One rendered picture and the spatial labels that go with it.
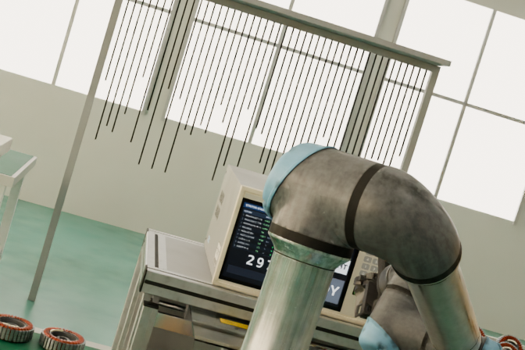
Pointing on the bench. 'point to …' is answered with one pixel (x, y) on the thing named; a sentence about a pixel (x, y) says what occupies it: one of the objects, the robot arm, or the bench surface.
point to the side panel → (128, 308)
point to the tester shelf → (171, 255)
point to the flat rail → (173, 323)
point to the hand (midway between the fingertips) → (363, 293)
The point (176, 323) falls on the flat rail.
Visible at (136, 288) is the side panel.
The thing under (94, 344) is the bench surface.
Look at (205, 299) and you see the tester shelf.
